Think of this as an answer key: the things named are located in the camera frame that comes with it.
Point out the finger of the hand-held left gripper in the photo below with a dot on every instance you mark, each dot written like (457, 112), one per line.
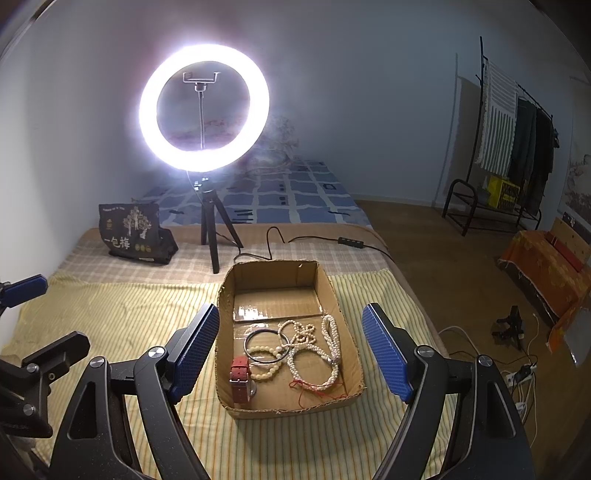
(25, 288)
(64, 350)

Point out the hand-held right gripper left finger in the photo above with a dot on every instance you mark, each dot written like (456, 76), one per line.
(196, 350)

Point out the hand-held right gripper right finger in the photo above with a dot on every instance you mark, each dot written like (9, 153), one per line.
(385, 350)

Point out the black bangle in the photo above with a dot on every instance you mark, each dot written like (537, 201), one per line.
(247, 349)

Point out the cardboard box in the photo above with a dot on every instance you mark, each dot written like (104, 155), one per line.
(277, 281)

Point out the yellow striped cloth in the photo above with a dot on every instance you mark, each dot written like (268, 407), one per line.
(138, 300)

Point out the beige plaid bed sheet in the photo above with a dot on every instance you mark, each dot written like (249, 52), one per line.
(323, 254)

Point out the black printed bag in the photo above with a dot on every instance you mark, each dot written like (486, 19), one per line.
(134, 230)

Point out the black tripod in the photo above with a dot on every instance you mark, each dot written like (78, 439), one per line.
(208, 221)

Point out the small black stand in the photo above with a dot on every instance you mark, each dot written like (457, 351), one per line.
(512, 323)

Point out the white power strip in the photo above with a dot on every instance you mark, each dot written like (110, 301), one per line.
(521, 371)

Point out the orange covered bench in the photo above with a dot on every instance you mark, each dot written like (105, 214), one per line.
(540, 267)

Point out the grey sheet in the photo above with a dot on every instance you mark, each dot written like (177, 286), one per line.
(579, 337)

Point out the yellow crate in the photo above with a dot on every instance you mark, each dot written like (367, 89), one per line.
(505, 191)

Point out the dark red long box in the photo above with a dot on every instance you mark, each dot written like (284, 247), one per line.
(565, 253)

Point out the wooden board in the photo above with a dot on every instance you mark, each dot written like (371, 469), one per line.
(572, 230)

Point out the white striped garment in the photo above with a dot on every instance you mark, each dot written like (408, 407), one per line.
(496, 129)

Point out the black garment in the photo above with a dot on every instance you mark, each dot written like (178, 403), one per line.
(542, 157)

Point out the dark green garment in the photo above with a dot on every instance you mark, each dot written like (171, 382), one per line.
(524, 138)

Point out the black metal clothes rack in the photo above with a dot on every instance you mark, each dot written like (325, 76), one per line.
(481, 69)

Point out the wall poster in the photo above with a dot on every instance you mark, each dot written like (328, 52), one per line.
(579, 194)

